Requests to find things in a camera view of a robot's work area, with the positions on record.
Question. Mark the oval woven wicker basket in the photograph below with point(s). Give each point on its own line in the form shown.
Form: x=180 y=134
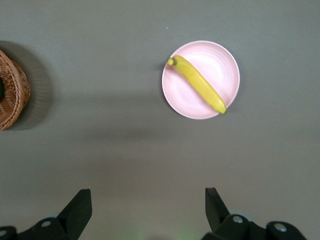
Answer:
x=15 y=100

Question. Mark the dark green avocado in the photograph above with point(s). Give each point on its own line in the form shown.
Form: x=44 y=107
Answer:
x=1 y=88

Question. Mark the large table cover cloth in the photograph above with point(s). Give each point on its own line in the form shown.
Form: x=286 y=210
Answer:
x=100 y=75

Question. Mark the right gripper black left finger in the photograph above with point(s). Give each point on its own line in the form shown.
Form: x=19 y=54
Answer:
x=75 y=215

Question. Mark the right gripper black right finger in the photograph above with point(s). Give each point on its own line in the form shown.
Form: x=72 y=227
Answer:
x=217 y=215

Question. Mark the yellow banana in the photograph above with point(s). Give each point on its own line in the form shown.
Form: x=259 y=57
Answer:
x=200 y=83

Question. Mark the pink round plate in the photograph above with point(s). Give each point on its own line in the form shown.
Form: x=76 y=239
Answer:
x=220 y=65

